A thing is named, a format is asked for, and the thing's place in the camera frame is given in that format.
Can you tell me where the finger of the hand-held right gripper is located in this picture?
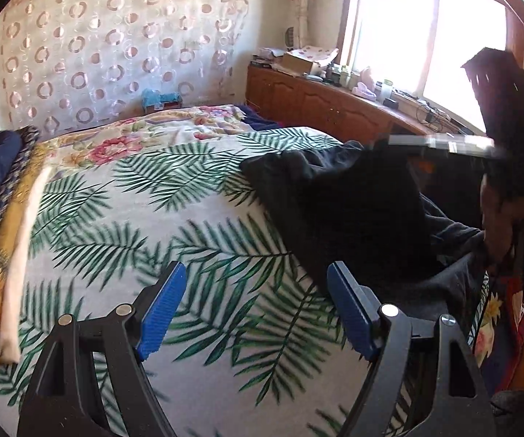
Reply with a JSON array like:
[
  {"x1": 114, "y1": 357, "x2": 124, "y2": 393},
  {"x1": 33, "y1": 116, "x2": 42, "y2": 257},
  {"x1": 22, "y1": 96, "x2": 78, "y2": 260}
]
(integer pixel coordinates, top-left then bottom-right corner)
[{"x1": 387, "y1": 134, "x2": 500, "y2": 161}]

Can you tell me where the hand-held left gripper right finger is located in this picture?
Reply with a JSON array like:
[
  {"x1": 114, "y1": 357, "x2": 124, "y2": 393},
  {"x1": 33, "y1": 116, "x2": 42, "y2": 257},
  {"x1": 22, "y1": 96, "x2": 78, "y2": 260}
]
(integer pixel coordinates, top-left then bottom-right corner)
[{"x1": 326, "y1": 261, "x2": 492, "y2": 437}]

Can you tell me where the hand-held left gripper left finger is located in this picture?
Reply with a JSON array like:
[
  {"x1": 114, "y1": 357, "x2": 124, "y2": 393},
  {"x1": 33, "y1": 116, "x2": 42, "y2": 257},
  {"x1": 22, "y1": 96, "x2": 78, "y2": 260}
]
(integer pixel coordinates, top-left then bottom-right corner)
[{"x1": 16, "y1": 261, "x2": 188, "y2": 437}]

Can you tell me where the black t-shirt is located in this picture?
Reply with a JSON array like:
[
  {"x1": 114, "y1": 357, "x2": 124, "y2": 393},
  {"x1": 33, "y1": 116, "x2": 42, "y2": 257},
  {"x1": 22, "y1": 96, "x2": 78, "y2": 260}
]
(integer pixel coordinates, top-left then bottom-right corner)
[{"x1": 241, "y1": 140, "x2": 491, "y2": 303}]

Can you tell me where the person's right hand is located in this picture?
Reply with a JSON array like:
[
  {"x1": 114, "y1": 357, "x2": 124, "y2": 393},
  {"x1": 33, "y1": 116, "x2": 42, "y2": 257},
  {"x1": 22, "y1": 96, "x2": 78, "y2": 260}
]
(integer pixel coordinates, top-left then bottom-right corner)
[{"x1": 478, "y1": 174, "x2": 524, "y2": 268}]

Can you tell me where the palm leaf bed sheet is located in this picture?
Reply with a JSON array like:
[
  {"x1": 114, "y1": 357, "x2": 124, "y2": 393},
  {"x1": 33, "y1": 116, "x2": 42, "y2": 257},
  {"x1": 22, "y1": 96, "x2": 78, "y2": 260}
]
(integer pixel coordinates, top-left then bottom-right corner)
[{"x1": 0, "y1": 126, "x2": 491, "y2": 437}]

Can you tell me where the window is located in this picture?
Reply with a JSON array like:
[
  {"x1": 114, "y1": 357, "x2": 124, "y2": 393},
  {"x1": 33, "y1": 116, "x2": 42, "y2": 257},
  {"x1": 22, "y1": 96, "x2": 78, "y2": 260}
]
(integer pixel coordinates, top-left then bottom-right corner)
[{"x1": 339, "y1": 0, "x2": 518, "y2": 134}]

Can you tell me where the wooden cabinet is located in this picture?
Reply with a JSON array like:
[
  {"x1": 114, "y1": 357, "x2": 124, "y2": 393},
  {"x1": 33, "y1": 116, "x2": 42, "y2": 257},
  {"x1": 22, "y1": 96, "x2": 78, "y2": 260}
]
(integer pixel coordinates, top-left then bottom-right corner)
[{"x1": 246, "y1": 62, "x2": 486, "y2": 147}]

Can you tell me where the white folded cloth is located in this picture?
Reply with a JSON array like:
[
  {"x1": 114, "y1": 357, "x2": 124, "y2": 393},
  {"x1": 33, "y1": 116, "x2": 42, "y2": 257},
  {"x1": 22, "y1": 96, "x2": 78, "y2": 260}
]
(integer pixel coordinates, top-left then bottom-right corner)
[{"x1": 0, "y1": 166, "x2": 56, "y2": 365}]

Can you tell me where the pink spotted paper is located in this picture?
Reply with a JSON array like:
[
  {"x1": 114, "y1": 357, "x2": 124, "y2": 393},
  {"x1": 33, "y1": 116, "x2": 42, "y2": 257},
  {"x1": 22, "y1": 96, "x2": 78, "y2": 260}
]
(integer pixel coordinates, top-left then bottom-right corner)
[{"x1": 300, "y1": 44, "x2": 340, "y2": 65}]

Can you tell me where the red printed cloth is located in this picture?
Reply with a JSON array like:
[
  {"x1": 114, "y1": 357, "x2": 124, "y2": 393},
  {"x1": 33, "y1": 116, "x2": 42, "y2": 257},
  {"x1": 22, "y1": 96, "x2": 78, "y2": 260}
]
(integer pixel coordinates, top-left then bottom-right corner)
[{"x1": 471, "y1": 273, "x2": 524, "y2": 393}]

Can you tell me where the cardboard box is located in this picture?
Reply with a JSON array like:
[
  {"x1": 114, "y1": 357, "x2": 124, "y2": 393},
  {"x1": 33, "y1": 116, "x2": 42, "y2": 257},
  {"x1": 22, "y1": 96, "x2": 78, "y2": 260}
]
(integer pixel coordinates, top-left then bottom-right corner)
[{"x1": 282, "y1": 51, "x2": 323, "y2": 75}]

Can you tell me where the floral blanket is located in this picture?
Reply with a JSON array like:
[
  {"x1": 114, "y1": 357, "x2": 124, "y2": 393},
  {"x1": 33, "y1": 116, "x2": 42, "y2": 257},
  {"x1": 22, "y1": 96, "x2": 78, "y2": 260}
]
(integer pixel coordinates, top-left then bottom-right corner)
[{"x1": 39, "y1": 104, "x2": 263, "y2": 170}]

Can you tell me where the dark blue cloth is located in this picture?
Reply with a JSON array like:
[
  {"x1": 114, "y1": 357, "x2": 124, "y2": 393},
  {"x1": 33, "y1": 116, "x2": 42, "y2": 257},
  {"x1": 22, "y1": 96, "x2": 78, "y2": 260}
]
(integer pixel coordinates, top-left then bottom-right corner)
[{"x1": 238, "y1": 105, "x2": 286, "y2": 131}]

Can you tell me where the blue patterned folded cloth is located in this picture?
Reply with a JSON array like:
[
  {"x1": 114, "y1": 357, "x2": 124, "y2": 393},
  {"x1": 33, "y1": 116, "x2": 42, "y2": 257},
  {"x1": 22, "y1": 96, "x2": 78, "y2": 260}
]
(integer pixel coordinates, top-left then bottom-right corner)
[{"x1": 0, "y1": 126, "x2": 41, "y2": 311}]

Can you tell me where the small blue toy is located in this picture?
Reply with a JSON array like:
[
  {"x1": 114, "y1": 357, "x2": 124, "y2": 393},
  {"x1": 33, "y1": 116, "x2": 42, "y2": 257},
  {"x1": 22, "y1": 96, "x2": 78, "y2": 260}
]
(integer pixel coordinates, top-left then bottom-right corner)
[{"x1": 141, "y1": 89, "x2": 185, "y2": 113}]

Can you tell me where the circle patterned sheer curtain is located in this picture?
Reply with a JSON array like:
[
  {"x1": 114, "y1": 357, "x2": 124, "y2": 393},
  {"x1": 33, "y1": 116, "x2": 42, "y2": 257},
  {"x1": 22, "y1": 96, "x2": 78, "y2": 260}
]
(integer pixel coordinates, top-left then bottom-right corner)
[{"x1": 0, "y1": 0, "x2": 252, "y2": 136}]

